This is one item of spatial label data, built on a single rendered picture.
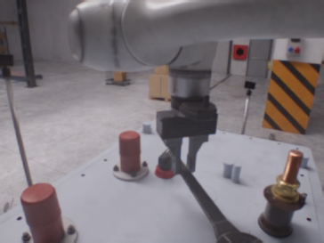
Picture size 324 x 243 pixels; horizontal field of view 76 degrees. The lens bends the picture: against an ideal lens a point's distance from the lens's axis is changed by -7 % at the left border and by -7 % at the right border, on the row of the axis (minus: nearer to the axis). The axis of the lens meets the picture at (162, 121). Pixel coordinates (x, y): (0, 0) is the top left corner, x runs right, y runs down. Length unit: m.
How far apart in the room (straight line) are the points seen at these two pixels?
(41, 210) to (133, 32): 0.37
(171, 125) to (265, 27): 0.29
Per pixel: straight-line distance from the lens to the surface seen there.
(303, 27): 0.26
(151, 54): 0.30
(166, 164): 0.72
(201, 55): 0.42
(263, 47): 13.29
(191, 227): 0.58
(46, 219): 0.51
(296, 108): 5.26
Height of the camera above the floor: 1.78
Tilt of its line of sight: 20 degrees down
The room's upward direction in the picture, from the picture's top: 1 degrees clockwise
